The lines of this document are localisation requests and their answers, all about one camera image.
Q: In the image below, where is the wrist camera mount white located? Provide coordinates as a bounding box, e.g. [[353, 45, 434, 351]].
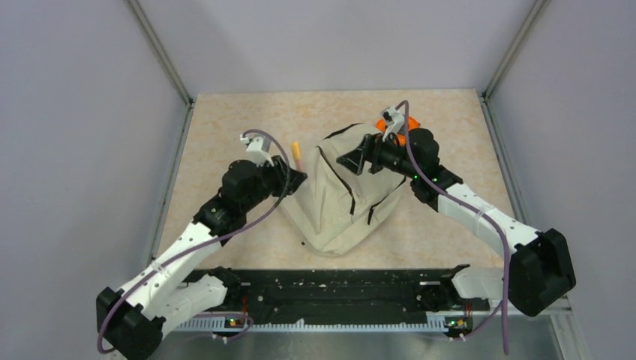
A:
[[380, 106, 405, 142], [240, 135, 274, 167]]

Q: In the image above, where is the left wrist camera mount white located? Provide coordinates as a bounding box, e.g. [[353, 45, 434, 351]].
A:
[[240, 135, 274, 167]]

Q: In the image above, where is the yellow pink highlighter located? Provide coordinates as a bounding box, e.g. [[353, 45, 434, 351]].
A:
[[290, 141, 305, 172]]

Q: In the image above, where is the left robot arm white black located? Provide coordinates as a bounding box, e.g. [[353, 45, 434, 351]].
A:
[[96, 155, 308, 359]]

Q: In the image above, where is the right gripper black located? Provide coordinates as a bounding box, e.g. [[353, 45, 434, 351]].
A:
[[337, 128, 419, 180]]

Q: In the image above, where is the beige canvas student bag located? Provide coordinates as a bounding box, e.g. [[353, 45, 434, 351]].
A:
[[281, 124, 406, 256]]

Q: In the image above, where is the orange tape dispenser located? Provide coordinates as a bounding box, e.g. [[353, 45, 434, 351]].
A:
[[375, 116, 421, 147]]

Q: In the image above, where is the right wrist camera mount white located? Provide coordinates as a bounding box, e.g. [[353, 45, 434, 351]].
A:
[[380, 106, 405, 142]]

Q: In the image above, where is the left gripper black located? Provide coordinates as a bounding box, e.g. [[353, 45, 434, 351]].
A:
[[242, 154, 308, 212]]

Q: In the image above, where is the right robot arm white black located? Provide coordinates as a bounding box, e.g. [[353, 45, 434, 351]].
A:
[[337, 128, 577, 317]]

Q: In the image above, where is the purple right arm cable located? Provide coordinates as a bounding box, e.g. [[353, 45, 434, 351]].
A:
[[397, 100, 513, 356]]

